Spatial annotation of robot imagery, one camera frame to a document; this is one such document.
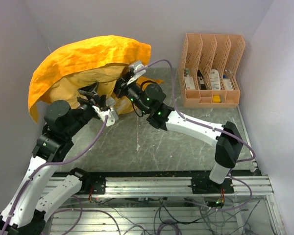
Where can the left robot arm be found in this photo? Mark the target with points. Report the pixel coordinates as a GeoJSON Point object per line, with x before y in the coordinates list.
{"type": "Point", "coordinates": [28, 211]}

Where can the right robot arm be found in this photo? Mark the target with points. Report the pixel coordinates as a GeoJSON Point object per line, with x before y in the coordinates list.
{"type": "Point", "coordinates": [225, 138]}

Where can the orange Mickey Mouse pillowcase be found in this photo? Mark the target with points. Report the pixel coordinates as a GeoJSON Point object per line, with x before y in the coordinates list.
{"type": "Point", "coordinates": [73, 66]}

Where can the black item in organizer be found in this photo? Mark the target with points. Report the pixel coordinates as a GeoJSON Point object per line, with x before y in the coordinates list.
{"type": "Point", "coordinates": [201, 80]}

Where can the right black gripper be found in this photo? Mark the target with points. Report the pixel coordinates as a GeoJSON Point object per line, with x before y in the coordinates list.
{"type": "Point", "coordinates": [121, 86]}

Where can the red white box in organizer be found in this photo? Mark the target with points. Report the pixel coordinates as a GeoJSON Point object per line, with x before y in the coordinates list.
{"type": "Point", "coordinates": [188, 80]}

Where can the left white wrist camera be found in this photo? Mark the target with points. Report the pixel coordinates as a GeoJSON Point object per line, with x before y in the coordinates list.
{"type": "Point", "coordinates": [110, 112]}

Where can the yellow block in organizer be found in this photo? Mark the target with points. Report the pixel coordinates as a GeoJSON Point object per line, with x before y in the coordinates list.
{"type": "Point", "coordinates": [216, 99]}

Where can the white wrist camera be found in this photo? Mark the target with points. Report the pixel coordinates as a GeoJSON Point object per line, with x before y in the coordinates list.
{"type": "Point", "coordinates": [110, 112]}
{"type": "Point", "coordinates": [136, 70]}

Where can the aluminium mounting rail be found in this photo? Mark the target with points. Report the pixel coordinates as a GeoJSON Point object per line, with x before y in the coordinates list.
{"type": "Point", "coordinates": [112, 187]}

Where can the white tube in organizer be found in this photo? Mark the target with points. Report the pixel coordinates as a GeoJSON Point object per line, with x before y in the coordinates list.
{"type": "Point", "coordinates": [215, 80]}

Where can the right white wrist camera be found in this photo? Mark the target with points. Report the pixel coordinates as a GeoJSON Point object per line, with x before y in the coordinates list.
{"type": "Point", "coordinates": [136, 70]}

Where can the peach plastic file organizer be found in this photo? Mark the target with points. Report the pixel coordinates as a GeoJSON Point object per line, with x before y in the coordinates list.
{"type": "Point", "coordinates": [205, 52]}

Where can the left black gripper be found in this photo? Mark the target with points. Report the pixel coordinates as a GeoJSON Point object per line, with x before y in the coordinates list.
{"type": "Point", "coordinates": [101, 103]}

